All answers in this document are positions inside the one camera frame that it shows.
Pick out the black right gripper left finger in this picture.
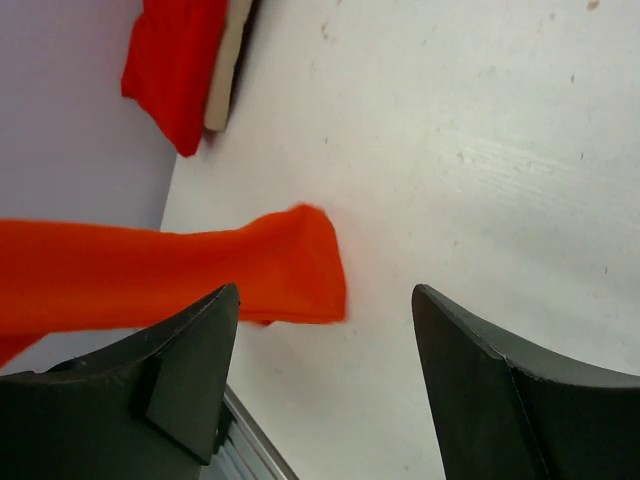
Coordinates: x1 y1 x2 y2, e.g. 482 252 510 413
1 284 240 479

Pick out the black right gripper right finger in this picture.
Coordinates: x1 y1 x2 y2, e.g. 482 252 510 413
411 284 639 479

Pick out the orange t shirt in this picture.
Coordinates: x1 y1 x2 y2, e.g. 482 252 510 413
1 204 347 362

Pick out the folded red t shirt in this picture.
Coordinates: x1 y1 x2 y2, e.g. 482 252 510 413
121 0 229 157

